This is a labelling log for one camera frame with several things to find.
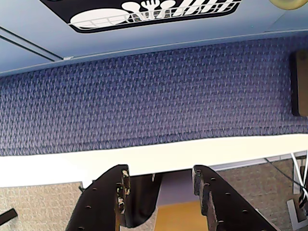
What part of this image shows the yellow wooden board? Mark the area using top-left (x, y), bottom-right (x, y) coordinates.
top-left (153, 200), bottom-right (205, 231)

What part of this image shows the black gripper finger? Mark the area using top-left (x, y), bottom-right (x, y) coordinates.
top-left (192, 165), bottom-right (278, 231)
top-left (68, 164), bottom-right (132, 231)

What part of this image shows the blue woven mat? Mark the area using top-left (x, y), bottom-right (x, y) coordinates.
top-left (0, 36), bottom-right (308, 157)

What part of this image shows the light blue toy kitchen cabinet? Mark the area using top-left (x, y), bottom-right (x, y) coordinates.
top-left (0, 0), bottom-right (308, 76)

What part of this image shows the black tape strip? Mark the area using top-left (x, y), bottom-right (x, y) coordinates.
top-left (0, 208), bottom-right (18, 223)

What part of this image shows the yellow round knob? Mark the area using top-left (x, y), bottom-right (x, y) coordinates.
top-left (269, 0), bottom-right (306, 11)

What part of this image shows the light blue cabinet door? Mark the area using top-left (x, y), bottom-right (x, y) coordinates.
top-left (0, 0), bottom-right (287, 61)

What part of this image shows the black dish rack decal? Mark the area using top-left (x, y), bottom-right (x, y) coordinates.
top-left (39, 0), bottom-right (243, 34)

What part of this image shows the brown wooden block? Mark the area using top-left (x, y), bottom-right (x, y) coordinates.
top-left (290, 50), bottom-right (308, 117)

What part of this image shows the black cable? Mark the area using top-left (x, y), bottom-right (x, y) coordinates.
top-left (264, 156), bottom-right (305, 191)

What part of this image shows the white L-shaped bracket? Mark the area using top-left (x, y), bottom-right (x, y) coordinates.
top-left (285, 198), bottom-right (308, 231)

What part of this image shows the white cable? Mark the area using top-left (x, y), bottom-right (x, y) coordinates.
top-left (290, 151), bottom-right (308, 196)

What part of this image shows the black rounded object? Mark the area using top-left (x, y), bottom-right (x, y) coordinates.
top-left (124, 172), bottom-right (162, 228)

